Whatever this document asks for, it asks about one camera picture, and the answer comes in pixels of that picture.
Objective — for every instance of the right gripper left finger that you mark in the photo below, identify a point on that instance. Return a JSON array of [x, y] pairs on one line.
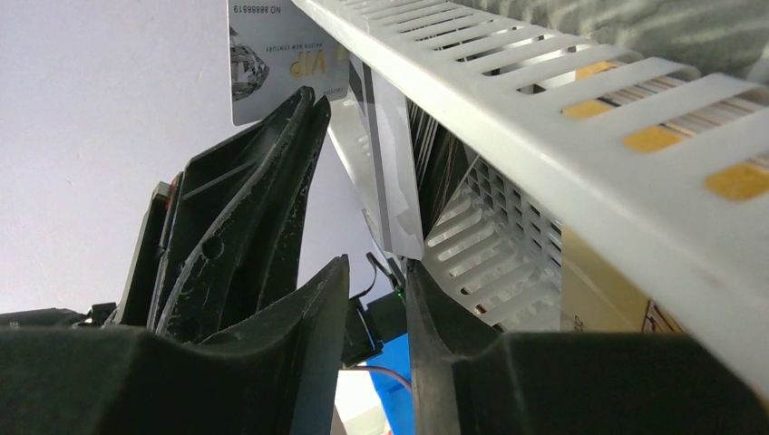
[[273, 373]]

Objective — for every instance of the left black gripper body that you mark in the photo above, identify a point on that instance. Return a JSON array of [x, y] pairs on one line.
[[226, 262]]

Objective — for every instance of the blue plastic bin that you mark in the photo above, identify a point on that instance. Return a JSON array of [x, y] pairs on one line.
[[397, 402]]

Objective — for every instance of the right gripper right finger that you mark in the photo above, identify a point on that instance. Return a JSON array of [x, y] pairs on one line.
[[470, 378]]

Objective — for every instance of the white plastic basket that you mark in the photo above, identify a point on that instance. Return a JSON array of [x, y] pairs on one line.
[[468, 68]]

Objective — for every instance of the silver VIP card in basket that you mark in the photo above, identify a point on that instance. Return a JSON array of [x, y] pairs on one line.
[[275, 48]]

